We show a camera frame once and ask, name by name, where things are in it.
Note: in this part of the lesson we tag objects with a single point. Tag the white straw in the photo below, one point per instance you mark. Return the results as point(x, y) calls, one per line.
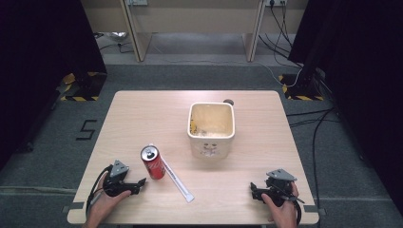
point(179, 183)

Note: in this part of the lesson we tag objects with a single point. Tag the wooden desk frame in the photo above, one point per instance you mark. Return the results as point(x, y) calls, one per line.
point(136, 34)

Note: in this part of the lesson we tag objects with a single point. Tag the wall power outlet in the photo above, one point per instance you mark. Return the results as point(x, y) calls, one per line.
point(136, 2)
point(275, 2)

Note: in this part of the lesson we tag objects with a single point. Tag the person's left hand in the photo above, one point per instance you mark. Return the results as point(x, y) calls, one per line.
point(106, 204)

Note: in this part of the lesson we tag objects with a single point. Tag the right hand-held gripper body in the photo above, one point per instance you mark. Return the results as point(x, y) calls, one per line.
point(278, 186)

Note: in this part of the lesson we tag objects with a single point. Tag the grey tape strip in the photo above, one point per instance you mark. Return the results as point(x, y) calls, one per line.
point(313, 209)
point(73, 206)

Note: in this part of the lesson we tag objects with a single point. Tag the black curtain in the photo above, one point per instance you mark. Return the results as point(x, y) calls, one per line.
point(41, 63)
point(358, 79)

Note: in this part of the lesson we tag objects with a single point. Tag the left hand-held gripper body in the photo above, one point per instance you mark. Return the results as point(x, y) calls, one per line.
point(118, 177)

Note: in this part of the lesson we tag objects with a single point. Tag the red soda can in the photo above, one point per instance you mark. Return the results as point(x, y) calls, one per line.
point(153, 164)

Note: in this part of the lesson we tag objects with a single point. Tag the person's right hand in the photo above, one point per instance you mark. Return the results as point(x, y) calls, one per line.
point(282, 212)

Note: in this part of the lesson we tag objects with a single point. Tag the black striped-edge stand base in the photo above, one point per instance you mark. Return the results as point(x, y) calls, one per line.
point(84, 88)
point(301, 90)

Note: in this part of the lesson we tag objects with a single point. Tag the cream square bin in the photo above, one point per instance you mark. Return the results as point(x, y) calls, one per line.
point(211, 131)

